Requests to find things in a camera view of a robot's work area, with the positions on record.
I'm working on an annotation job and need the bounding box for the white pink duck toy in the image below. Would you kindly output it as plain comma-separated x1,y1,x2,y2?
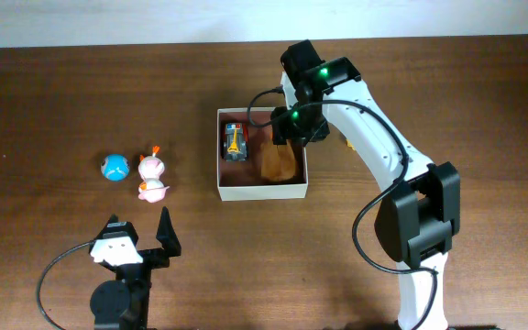
137,146,169,204

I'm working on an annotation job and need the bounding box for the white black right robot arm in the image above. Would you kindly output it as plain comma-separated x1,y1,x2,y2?
270,40,460,329

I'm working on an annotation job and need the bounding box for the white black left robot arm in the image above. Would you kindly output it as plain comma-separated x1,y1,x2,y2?
89,207,182,330

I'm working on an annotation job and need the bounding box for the grey red toy truck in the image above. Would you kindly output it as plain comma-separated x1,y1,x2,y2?
221,122,249,161

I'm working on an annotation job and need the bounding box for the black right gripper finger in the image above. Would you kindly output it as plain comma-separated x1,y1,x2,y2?
302,127,330,147
270,106,291,145

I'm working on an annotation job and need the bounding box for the yellow round plastic toy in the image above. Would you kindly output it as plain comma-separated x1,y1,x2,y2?
346,139,355,150

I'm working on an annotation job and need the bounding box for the brown plush toy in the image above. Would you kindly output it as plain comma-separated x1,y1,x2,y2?
260,140,298,182

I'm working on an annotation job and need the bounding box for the blue toy ball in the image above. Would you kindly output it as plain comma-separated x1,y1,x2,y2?
101,154,130,182

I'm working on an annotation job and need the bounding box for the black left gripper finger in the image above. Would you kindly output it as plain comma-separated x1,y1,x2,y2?
156,206,182,257
94,214,138,250

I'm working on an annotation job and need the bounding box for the white cardboard box pink inside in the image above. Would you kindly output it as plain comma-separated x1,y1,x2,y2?
215,108,309,202

